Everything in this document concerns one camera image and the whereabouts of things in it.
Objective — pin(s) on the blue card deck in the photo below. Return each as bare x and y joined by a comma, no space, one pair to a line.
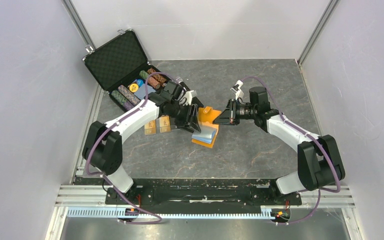
141,92

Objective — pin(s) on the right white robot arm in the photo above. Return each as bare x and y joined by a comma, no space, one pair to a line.
319,162

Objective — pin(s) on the green red chip stack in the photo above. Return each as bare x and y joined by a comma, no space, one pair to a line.
150,79

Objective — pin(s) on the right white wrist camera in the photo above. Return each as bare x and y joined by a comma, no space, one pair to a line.
237,90

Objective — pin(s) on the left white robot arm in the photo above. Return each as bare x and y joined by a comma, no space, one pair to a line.
103,148

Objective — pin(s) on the left gold card in case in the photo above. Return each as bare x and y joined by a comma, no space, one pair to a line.
150,128

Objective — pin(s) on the black glitter cylinder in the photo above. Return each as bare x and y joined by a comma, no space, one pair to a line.
196,101

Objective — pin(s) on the orange leather card holder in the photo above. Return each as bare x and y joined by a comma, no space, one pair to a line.
209,131

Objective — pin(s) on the gold card in case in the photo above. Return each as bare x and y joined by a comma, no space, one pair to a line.
150,128
164,124

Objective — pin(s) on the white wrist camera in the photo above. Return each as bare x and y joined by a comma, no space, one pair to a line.
187,98
237,90

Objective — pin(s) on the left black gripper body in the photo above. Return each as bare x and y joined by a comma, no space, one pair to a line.
181,114

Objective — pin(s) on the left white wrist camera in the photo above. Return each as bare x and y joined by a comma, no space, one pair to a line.
187,98

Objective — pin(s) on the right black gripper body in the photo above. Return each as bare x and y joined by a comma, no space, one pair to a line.
242,111

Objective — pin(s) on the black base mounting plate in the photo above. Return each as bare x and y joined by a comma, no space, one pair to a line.
208,195

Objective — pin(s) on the green purple chip stack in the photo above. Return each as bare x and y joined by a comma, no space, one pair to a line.
122,100

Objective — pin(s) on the purple patterned chip stack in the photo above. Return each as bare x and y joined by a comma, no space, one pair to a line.
125,92

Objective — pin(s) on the yellow poker chip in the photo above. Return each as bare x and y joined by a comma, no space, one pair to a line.
133,87

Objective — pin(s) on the black poker chip case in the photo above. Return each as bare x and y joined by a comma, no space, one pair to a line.
119,62

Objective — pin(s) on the brown patterned chip stack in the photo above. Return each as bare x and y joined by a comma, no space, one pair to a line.
161,79

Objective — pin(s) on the middle gold card in case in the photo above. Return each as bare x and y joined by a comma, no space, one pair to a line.
164,124

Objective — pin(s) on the black card in case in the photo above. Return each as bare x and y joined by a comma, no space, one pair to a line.
174,127

